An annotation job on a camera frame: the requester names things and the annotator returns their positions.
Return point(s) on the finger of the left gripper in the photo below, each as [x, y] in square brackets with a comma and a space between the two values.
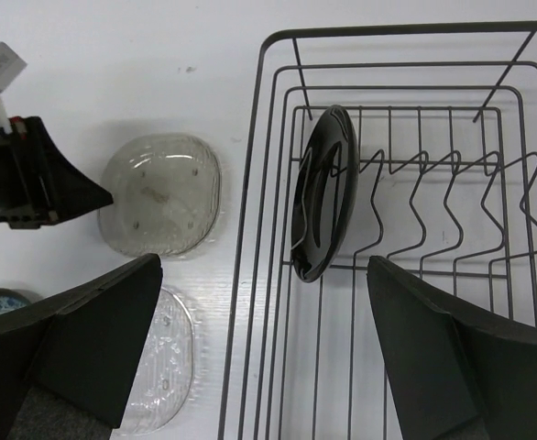
[54, 190]

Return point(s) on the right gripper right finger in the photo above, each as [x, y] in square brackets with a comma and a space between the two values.
[455, 369]

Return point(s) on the clear glass square plate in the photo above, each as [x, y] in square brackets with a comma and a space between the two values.
[168, 368]

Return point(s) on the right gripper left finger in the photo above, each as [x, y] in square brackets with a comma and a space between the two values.
[68, 362]

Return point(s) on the grey wire dish rack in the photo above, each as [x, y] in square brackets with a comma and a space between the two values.
[446, 125]

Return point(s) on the smoky glass square plate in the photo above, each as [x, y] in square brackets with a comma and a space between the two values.
[167, 194]

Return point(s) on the black round plate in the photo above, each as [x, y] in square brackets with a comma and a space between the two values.
[325, 194]

